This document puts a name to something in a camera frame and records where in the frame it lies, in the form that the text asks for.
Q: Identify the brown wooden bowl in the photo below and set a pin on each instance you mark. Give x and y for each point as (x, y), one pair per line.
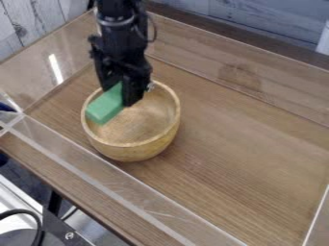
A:
(142, 130)

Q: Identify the green rectangular block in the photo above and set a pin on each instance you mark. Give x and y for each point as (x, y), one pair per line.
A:
(106, 105)

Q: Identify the black metal table leg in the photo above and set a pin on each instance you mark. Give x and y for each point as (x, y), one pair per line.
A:
(55, 203)

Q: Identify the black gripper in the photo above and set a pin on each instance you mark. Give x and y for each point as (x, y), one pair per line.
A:
(118, 51)

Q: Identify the clear acrylic front wall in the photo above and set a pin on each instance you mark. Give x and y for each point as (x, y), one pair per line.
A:
(128, 206)

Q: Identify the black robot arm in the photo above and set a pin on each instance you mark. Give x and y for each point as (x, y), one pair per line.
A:
(121, 9)

